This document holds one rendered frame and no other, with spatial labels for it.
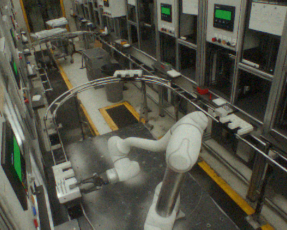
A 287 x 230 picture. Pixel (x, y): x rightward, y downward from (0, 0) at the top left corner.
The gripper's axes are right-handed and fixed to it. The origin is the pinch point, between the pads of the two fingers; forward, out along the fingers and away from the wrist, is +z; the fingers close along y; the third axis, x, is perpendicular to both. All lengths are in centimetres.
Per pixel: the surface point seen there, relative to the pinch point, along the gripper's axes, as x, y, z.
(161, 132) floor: -156, -102, -140
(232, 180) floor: -34, -102, -164
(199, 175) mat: -56, -101, -136
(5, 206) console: 63, 63, 19
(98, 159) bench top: -63, -36, -27
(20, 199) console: 52, 54, 18
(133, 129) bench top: -89, -35, -73
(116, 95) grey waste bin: -276, -88, -116
